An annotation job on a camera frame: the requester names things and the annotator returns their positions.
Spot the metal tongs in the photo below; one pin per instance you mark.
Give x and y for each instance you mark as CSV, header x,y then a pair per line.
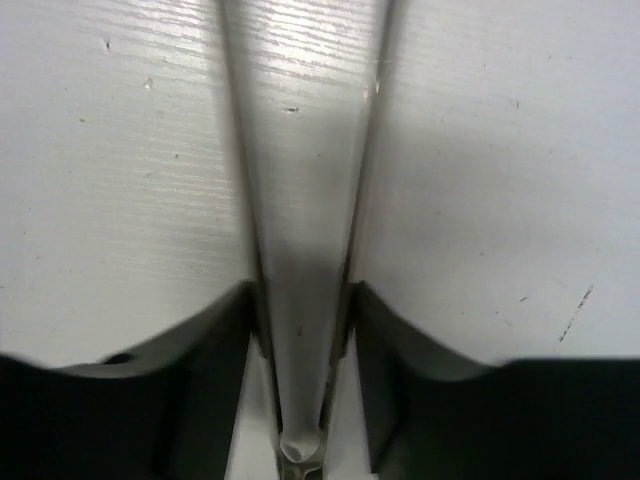
x,y
303,299

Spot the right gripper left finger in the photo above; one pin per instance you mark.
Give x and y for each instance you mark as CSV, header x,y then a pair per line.
x,y
162,409

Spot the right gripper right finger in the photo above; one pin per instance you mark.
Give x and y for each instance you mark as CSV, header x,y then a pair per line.
x,y
431,413

